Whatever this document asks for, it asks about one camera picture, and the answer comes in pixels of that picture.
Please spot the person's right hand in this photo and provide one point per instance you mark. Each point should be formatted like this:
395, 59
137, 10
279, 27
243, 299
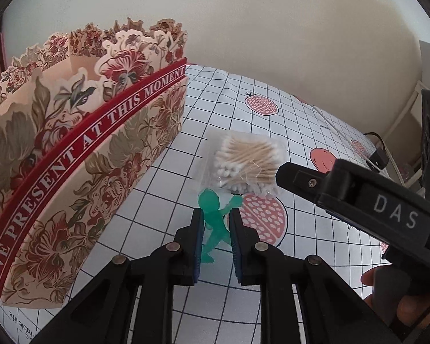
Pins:
412, 315

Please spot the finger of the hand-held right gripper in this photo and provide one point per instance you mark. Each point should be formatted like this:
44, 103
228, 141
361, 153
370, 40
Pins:
362, 197

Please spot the white wooden shelf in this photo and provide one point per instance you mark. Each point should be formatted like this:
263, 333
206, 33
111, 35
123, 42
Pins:
412, 114

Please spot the desktop with checkered fruit tablecloth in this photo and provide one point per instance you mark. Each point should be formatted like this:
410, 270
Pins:
236, 114

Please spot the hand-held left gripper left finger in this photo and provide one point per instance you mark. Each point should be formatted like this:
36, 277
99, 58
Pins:
198, 254

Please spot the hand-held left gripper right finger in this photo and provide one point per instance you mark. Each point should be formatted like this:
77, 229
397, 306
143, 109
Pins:
236, 254

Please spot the bag of cotton swabs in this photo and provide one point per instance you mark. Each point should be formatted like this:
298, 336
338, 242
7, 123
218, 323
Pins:
243, 157

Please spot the black power adapter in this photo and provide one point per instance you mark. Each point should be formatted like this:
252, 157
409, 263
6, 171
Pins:
378, 157

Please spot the floral paper box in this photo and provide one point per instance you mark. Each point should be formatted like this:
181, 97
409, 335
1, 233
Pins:
75, 150

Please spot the green toy figure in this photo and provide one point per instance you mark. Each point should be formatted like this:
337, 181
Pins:
215, 222

